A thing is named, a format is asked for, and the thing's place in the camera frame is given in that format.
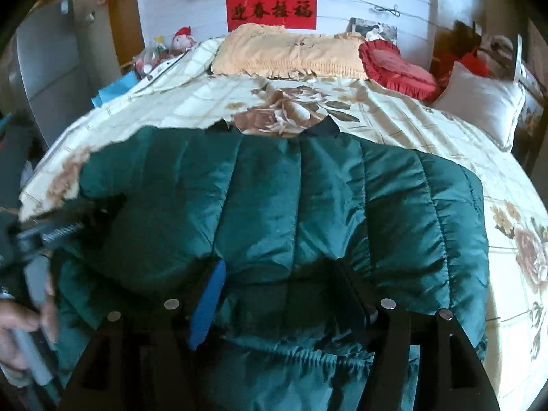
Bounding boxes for yellow ruffled pillow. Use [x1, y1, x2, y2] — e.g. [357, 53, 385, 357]
[211, 23, 370, 81]

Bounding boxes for grey refrigerator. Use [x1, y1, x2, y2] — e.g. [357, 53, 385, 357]
[15, 0, 121, 138]

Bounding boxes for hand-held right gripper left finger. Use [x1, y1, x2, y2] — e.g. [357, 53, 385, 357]
[62, 259, 227, 411]

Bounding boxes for red ruffled cushion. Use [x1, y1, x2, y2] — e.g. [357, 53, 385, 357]
[358, 40, 443, 102]

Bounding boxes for green quilted jacket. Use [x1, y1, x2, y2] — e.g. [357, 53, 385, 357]
[49, 125, 491, 411]

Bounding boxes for red clothes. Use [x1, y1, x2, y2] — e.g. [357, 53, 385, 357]
[432, 21, 493, 78]

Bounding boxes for small toy clutter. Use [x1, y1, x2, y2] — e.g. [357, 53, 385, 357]
[135, 36, 174, 75]

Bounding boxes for red wall banner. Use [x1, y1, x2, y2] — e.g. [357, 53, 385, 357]
[226, 0, 318, 32]

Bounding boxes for wooden chair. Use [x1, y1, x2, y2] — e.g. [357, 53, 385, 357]
[511, 34, 548, 167]

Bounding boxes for white pillow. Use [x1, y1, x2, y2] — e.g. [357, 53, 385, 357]
[432, 61, 526, 152]

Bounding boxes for person's left hand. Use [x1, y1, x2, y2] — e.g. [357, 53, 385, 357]
[0, 295, 58, 377]

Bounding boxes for bed with cream plaid sheet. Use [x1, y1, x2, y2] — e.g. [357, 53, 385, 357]
[19, 36, 548, 403]

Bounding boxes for framed photo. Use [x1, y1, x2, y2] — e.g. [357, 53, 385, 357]
[349, 17, 398, 44]

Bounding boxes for blue paper bag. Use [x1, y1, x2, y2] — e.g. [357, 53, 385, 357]
[91, 73, 140, 108]

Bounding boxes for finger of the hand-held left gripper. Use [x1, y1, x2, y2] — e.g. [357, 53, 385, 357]
[38, 195, 127, 249]

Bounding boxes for plush toy with red hat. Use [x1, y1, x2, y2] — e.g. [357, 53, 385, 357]
[171, 27, 198, 54]

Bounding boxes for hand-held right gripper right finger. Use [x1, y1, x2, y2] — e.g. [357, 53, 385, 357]
[334, 259, 501, 411]

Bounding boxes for wooden door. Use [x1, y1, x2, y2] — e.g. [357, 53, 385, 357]
[107, 0, 144, 69]

